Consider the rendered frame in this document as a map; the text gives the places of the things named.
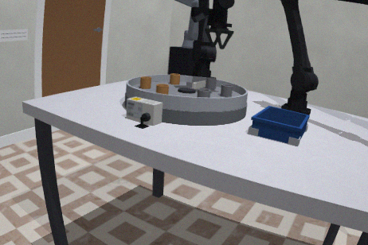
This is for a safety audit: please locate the bronze bushing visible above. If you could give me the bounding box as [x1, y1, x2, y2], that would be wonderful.
[140, 76, 151, 89]
[170, 73, 180, 85]
[156, 84, 169, 95]

